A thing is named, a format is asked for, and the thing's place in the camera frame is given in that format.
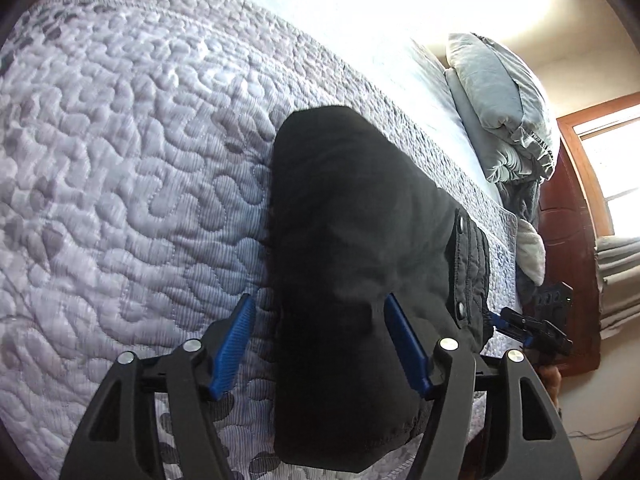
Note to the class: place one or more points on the grey pillow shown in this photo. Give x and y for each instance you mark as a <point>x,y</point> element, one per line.
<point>505,95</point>

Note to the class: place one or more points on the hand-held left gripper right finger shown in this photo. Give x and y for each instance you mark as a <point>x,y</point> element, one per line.
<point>406,345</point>

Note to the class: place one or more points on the wooden headboard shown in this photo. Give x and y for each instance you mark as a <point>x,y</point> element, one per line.
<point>570,240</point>

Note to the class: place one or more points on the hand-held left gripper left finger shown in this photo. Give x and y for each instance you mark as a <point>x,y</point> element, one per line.
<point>232,345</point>

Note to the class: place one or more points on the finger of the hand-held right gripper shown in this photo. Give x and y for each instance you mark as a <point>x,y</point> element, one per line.
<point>510,321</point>

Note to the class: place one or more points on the grey quilted bedspread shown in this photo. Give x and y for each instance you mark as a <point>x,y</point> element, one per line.
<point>125,160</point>

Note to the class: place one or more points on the black quilted jacket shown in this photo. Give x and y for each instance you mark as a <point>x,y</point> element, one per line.
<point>360,260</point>

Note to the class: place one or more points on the small wooden framed window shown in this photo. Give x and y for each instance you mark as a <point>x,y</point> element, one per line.
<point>610,160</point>

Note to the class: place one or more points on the crumpled grey blanket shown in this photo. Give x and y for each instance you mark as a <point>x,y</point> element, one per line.
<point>527,240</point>

